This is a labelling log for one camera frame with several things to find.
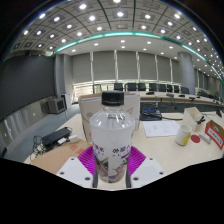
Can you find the black power strip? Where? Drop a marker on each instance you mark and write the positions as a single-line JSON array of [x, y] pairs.
[[55, 136]]

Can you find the black desk microphones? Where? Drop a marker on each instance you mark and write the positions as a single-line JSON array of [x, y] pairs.
[[170, 95]]

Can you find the small white power adapter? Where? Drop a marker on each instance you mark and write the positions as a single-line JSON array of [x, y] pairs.
[[74, 138]]

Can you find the white remote control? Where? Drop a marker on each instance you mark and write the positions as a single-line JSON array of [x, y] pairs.
[[205, 137]]

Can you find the clear black-capped water bottle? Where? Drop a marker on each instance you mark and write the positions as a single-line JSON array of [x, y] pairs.
[[112, 133]]

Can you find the row of black office chairs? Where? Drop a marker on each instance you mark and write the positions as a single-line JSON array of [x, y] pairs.
[[141, 87]]

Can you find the black stapler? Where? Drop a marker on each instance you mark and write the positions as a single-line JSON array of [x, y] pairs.
[[201, 120]]

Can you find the recessed ceiling lights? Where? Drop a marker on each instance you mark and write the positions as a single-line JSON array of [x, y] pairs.
[[120, 14]]

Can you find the open brown box, red side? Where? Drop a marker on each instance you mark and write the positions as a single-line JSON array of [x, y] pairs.
[[215, 133]]

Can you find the grey CRT monitor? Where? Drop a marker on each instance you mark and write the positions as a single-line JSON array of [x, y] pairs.
[[56, 105]]

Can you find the small open white box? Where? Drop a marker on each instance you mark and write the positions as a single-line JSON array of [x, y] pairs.
[[190, 116]]

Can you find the black desk phone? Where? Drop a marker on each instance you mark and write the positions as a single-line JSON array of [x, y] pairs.
[[150, 115]]

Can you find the flat round red coaster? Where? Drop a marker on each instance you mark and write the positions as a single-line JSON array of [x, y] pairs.
[[195, 139]]

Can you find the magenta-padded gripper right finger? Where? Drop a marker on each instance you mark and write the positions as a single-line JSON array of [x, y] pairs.
[[138, 161]]

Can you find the white printed paper sheet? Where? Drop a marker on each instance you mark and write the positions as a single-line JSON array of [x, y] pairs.
[[160, 128]]

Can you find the white mug with yellow print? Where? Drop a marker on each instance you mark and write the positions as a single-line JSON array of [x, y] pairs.
[[183, 135]]

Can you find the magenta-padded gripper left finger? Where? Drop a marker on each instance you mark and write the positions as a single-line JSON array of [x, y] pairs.
[[85, 161]]

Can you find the large white cardboard box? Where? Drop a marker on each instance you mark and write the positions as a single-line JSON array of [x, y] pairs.
[[86, 110]]

